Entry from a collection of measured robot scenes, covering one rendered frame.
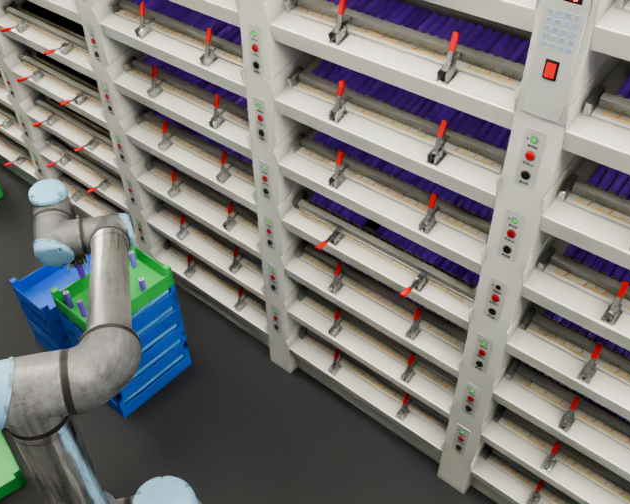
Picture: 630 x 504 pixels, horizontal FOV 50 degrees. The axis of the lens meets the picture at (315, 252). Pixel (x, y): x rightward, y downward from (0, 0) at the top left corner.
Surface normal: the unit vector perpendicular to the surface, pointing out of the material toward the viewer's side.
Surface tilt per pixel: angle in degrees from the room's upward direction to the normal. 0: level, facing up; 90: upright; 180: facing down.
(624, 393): 16
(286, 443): 0
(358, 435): 0
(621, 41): 106
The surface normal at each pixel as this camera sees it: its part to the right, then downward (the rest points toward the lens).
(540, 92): -0.65, 0.52
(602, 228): -0.19, -0.57
